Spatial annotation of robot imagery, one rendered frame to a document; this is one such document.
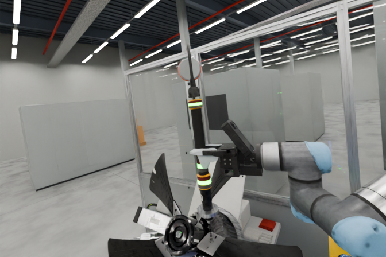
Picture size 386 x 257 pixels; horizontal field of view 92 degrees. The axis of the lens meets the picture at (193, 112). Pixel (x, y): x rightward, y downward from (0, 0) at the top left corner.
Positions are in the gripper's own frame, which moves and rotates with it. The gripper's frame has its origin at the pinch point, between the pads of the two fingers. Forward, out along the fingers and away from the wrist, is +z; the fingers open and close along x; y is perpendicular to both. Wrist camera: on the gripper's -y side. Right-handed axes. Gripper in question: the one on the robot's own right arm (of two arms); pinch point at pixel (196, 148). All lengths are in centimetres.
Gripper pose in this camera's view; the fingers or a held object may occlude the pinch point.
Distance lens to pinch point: 61.3
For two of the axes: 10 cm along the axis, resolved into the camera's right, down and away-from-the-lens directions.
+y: 1.1, 9.9, 0.5
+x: 4.2, -1.0, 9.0
